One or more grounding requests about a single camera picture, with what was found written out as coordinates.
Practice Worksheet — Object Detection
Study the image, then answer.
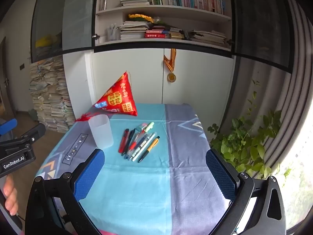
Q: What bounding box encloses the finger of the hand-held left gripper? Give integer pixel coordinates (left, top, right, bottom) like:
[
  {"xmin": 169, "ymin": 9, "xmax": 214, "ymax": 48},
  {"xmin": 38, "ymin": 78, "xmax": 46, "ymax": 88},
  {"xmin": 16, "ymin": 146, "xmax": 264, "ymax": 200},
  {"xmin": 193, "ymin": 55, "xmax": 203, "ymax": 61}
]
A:
[
  {"xmin": 22, "ymin": 123, "xmax": 46, "ymax": 145},
  {"xmin": 0, "ymin": 118, "xmax": 18, "ymax": 135}
]

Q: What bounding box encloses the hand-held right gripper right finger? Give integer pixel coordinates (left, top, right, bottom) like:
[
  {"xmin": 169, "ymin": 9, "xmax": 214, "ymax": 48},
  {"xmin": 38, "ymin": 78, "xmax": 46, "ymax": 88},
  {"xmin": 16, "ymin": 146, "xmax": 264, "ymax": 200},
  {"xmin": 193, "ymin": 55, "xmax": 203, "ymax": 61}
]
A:
[{"xmin": 205, "ymin": 148, "xmax": 286, "ymax": 235}]

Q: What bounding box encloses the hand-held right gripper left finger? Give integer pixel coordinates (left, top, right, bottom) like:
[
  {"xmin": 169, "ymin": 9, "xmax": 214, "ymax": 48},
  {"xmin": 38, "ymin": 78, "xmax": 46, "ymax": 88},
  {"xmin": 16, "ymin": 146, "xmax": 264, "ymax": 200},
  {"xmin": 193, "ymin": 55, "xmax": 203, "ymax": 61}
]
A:
[{"xmin": 25, "ymin": 148, "xmax": 105, "ymax": 235}]

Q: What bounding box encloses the translucent plastic cup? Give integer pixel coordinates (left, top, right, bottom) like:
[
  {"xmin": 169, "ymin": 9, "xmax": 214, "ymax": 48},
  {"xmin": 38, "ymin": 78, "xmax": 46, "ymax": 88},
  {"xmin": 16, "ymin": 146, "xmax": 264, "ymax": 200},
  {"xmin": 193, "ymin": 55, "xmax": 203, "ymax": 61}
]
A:
[{"xmin": 88, "ymin": 115, "xmax": 114, "ymax": 149}]

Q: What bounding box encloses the red black pen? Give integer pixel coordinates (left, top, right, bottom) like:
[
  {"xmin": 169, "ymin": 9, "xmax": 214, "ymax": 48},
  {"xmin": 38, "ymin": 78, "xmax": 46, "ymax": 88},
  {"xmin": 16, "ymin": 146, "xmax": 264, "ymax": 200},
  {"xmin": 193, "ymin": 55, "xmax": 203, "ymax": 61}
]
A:
[{"xmin": 127, "ymin": 132, "xmax": 143, "ymax": 153}]

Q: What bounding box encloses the blue clear pen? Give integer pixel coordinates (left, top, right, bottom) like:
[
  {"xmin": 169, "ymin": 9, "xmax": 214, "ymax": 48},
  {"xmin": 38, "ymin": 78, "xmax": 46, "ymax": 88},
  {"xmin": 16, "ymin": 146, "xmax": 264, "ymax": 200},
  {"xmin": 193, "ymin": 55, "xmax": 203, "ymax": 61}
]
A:
[{"xmin": 125, "ymin": 132, "xmax": 149, "ymax": 159}]

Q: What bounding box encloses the clear gel pen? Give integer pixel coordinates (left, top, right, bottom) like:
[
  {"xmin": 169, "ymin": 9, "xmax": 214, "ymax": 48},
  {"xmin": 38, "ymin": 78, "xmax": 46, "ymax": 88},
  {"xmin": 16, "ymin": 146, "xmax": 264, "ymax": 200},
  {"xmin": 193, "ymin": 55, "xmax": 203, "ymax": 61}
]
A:
[{"xmin": 129, "ymin": 132, "xmax": 157, "ymax": 161}]

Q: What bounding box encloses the orange black pen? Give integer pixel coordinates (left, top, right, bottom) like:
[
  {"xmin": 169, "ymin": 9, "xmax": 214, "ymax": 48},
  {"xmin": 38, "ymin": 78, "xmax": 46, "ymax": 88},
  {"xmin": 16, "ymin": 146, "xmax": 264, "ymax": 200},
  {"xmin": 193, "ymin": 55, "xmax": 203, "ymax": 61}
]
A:
[{"xmin": 138, "ymin": 138, "xmax": 160, "ymax": 163}]

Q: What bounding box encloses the person's left hand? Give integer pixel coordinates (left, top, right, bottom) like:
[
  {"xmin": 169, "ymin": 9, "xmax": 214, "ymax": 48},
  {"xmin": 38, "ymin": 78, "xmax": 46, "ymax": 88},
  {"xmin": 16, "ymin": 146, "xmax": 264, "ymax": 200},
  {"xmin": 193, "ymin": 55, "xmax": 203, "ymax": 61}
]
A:
[{"xmin": 3, "ymin": 176, "xmax": 19, "ymax": 216}]

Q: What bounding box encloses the wooden door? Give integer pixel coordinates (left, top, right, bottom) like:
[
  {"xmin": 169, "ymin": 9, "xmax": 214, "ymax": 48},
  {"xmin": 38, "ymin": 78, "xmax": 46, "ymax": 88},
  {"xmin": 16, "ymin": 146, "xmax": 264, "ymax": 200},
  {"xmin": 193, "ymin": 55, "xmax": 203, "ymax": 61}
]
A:
[{"xmin": 0, "ymin": 37, "xmax": 13, "ymax": 118}]

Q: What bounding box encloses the pile of books and papers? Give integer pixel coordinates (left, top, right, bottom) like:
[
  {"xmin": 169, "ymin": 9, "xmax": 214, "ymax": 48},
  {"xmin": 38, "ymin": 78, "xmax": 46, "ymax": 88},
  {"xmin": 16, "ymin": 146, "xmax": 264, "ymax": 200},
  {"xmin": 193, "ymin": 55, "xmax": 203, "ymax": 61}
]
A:
[{"xmin": 29, "ymin": 55, "xmax": 75, "ymax": 133}]

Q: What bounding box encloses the green leafy plant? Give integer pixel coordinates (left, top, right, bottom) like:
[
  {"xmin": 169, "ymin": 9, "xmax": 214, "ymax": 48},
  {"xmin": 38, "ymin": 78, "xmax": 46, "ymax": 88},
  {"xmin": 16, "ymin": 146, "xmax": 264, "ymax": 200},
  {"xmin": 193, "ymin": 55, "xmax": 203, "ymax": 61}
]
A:
[{"xmin": 208, "ymin": 78, "xmax": 294, "ymax": 179}]

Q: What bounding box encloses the red tassel charm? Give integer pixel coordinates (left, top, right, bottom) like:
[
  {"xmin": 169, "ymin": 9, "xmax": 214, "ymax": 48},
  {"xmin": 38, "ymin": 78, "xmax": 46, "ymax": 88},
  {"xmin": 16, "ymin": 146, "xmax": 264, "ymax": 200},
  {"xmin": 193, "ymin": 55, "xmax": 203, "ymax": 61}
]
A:
[{"xmin": 75, "ymin": 112, "xmax": 98, "ymax": 123}]

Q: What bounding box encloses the blue grey printed tablecloth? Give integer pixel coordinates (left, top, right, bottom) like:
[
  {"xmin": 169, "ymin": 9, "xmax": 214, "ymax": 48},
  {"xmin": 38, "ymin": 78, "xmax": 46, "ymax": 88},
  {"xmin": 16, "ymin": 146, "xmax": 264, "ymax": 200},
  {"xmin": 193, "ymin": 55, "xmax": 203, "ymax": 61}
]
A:
[{"xmin": 35, "ymin": 103, "xmax": 235, "ymax": 235}]

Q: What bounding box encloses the red triangular printed pillow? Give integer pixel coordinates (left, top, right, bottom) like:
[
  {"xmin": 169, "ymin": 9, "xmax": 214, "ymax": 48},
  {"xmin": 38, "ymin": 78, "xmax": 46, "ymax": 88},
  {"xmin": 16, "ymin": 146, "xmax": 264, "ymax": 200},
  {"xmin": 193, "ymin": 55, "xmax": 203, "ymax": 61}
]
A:
[{"xmin": 92, "ymin": 71, "xmax": 138, "ymax": 117}]

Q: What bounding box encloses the yellow item behind glass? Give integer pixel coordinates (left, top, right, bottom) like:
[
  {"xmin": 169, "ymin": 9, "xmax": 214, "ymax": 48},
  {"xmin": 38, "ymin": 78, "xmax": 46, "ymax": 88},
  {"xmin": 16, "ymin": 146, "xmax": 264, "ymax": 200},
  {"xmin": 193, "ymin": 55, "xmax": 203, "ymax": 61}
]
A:
[{"xmin": 35, "ymin": 35, "xmax": 61, "ymax": 49}]

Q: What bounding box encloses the gold medal striped ribbon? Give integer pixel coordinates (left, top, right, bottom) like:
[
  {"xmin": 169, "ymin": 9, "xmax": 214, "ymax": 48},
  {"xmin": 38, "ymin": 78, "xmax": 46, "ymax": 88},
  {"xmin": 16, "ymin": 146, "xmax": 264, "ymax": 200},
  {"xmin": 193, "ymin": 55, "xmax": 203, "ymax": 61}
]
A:
[{"xmin": 163, "ymin": 48, "xmax": 177, "ymax": 82}]

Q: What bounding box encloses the white bookshelf cabinet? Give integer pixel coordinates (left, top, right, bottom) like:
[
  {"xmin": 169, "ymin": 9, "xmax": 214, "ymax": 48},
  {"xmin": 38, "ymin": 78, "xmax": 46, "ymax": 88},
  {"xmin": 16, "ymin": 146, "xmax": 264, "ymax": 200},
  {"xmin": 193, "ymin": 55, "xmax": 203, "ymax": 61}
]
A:
[{"xmin": 62, "ymin": 0, "xmax": 236, "ymax": 108}]

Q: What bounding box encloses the grey curtain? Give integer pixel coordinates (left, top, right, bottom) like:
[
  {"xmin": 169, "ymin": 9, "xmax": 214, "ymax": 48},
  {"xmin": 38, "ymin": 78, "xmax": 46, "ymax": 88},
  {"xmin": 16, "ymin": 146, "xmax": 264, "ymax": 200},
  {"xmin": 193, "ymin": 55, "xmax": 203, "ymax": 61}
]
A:
[{"xmin": 245, "ymin": 0, "xmax": 313, "ymax": 177}]

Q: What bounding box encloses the clear shelf pen holder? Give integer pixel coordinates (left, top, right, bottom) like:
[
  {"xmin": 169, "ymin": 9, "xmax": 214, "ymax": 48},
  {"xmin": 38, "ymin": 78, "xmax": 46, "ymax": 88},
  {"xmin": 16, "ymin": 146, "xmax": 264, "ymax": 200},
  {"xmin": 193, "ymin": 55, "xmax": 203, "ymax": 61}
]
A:
[{"xmin": 106, "ymin": 24, "xmax": 121, "ymax": 42}]

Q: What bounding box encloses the stack of worn workbooks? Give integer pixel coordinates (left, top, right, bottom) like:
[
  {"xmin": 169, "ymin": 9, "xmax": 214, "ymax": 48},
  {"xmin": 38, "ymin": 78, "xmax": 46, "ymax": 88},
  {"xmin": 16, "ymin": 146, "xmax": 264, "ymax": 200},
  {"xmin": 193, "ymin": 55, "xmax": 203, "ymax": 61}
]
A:
[{"xmin": 189, "ymin": 29, "xmax": 227, "ymax": 47}]

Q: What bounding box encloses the stack of magazines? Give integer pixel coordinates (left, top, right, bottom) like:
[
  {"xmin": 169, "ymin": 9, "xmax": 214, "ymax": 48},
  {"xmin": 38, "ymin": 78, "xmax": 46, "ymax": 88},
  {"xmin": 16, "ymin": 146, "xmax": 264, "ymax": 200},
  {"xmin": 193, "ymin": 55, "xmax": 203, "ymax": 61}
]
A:
[{"xmin": 119, "ymin": 21, "xmax": 150, "ymax": 40}]

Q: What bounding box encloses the stack of thin books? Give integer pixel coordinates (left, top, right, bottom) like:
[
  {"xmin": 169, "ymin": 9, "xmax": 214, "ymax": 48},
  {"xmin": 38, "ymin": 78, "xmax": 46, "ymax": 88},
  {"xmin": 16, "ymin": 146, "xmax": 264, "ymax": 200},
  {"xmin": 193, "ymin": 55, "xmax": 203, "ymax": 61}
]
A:
[{"xmin": 168, "ymin": 27, "xmax": 186, "ymax": 40}]

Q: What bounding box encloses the yellow flower garland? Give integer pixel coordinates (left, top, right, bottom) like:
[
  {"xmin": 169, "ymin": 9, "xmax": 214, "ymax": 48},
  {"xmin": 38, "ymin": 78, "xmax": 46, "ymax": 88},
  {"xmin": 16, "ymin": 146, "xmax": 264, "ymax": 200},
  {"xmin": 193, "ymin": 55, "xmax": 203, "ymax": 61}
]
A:
[{"xmin": 128, "ymin": 14, "xmax": 155, "ymax": 23}]

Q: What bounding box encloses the dark glass cabinet door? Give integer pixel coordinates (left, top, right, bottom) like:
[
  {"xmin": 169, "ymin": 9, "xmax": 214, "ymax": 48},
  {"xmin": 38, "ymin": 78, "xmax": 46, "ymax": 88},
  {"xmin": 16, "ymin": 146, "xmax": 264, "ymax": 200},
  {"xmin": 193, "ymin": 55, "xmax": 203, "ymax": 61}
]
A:
[{"xmin": 228, "ymin": 0, "xmax": 295, "ymax": 74}]

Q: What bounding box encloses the dark artificial plant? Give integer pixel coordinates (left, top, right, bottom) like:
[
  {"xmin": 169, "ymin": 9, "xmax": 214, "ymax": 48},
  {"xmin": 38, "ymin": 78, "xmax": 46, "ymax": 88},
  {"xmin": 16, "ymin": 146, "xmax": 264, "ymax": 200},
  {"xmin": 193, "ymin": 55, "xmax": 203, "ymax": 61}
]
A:
[{"xmin": 148, "ymin": 17, "xmax": 176, "ymax": 31}]

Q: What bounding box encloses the stack of pale books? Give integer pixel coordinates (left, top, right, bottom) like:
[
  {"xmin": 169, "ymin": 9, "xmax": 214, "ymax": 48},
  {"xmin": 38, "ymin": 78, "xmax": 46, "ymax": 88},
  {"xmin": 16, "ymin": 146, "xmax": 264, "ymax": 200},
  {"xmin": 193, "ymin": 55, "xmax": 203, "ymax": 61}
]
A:
[{"xmin": 120, "ymin": 0, "xmax": 150, "ymax": 7}]

